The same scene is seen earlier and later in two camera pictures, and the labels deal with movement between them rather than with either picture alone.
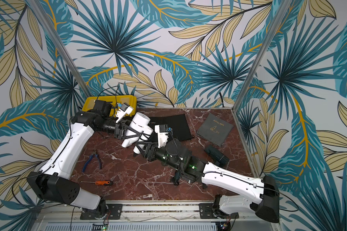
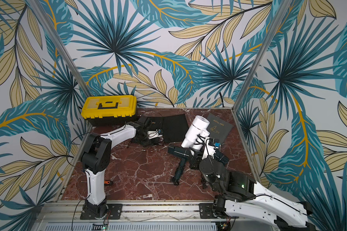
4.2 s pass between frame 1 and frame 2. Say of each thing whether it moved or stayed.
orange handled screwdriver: stayed
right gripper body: moved
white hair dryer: moved
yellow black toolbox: stayed
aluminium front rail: stayed
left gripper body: moved
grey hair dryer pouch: stayed
